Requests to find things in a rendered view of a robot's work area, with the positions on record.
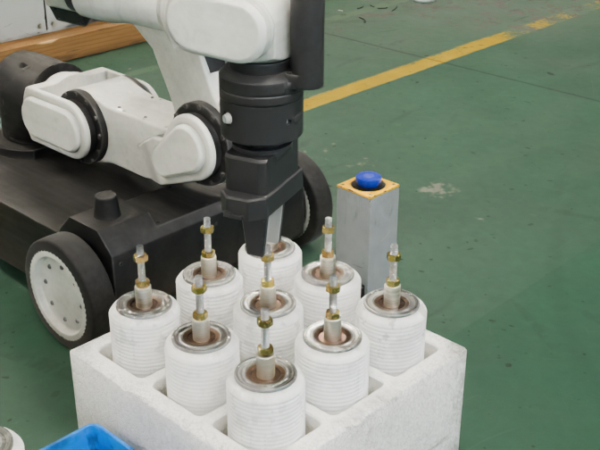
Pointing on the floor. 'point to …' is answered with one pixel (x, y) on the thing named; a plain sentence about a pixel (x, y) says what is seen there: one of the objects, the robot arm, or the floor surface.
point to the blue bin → (89, 440)
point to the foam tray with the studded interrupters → (144, 437)
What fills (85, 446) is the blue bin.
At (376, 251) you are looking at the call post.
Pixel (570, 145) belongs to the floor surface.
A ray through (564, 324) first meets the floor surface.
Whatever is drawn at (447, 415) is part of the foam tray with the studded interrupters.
